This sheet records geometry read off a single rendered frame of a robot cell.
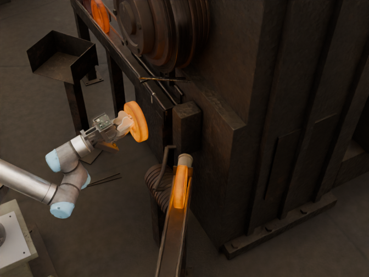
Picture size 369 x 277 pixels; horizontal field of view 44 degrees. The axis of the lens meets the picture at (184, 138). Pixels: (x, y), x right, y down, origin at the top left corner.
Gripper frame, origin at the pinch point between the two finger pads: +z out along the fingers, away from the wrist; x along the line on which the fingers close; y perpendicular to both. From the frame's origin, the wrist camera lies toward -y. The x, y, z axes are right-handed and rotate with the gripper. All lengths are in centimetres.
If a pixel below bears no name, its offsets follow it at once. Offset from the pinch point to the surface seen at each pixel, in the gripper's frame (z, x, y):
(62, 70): -15, 72, -23
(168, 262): -16, -50, -13
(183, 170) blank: 4.4, -26.4, -6.8
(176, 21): 27.2, 1.7, 29.2
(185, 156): 9.2, -14.6, -17.8
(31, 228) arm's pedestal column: -71, 29, -66
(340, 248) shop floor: 57, -54, -102
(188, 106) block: 20.7, -0.1, -10.3
